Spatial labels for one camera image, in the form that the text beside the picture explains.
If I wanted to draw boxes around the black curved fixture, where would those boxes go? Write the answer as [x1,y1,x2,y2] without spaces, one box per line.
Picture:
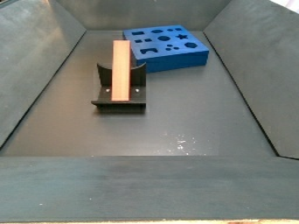
[91,64,145,113]

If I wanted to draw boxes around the blue foam shape board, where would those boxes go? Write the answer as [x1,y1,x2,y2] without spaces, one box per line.
[123,24,210,73]

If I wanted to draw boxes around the red rectangular block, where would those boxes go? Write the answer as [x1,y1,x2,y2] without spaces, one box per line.
[111,40,131,101]

